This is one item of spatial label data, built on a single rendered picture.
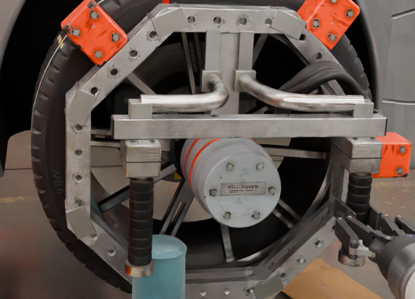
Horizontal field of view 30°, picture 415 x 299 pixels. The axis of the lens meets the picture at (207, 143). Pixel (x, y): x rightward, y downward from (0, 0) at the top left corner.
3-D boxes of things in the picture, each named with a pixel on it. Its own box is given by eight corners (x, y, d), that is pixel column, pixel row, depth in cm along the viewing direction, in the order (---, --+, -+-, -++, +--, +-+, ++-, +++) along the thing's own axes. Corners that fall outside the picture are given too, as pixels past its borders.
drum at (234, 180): (249, 188, 146) (254, 115, 142) (282, 231, 126) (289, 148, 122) (175, 189, 143) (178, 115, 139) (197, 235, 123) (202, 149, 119)
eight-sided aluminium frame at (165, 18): (339, 280, 156) (368, 7, 141) (352, 296, 149) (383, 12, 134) (64, 294, 144) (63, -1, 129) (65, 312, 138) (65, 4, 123)
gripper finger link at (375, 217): (377, 213, 118) (381, 213, 118) (359, 197, 124) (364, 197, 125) (375, 231, 119) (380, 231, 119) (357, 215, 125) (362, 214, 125)
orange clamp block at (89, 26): (125, 33, 134) (89, -6, 131) (131, 40, 127) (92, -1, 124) (96, 61, 134) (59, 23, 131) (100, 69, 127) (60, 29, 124)
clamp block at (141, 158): (152, 159, 120) (152, 126, 118) (160, 178, 111) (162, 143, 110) (119, 160, 119) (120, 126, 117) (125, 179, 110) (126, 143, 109)
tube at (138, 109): (219, 91, 133) (222, 29, 130) (248, 120, 115) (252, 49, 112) (117, 91, 129) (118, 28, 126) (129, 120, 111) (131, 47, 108)
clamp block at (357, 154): (357, 156, 127) (360, 125, 126) (380, 173, 119) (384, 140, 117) (328, 156, 126) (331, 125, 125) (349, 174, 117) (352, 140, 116)
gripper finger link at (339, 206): (354, 232, 118) (349, 232, 118) (337, 215, 124) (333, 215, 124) (356, 214, 117) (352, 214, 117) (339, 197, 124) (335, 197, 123)
